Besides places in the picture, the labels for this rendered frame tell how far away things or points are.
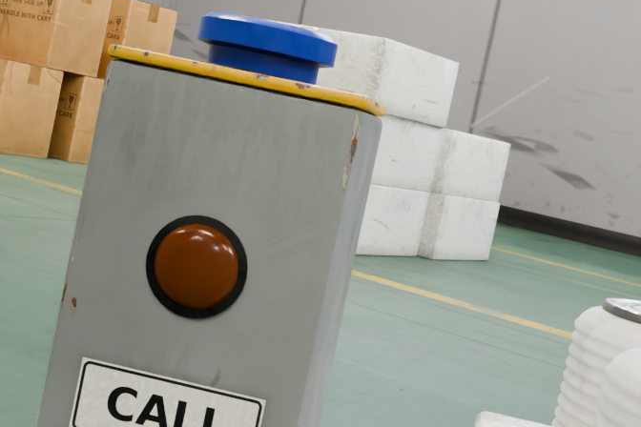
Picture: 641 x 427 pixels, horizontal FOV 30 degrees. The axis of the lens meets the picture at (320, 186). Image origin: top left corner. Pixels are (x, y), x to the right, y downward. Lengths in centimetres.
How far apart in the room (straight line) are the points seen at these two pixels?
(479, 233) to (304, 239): 325
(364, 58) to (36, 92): 142
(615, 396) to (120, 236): 18
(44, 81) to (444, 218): 147
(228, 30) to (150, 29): 406
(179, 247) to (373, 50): 266
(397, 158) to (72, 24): 144
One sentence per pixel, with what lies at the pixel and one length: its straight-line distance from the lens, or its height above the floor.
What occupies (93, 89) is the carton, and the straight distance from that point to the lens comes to 420.
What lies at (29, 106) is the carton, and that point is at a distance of 402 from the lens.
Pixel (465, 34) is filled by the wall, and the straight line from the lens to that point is 623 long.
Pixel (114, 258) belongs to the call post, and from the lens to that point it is 32.
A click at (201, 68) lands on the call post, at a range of 31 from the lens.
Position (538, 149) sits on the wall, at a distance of 596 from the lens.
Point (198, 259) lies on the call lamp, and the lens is 31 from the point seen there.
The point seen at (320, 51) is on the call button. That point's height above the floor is 32.
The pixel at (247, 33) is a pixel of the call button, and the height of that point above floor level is 32.
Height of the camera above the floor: 31
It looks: 3 degrees down
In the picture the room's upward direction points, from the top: 12 degrees clockwise
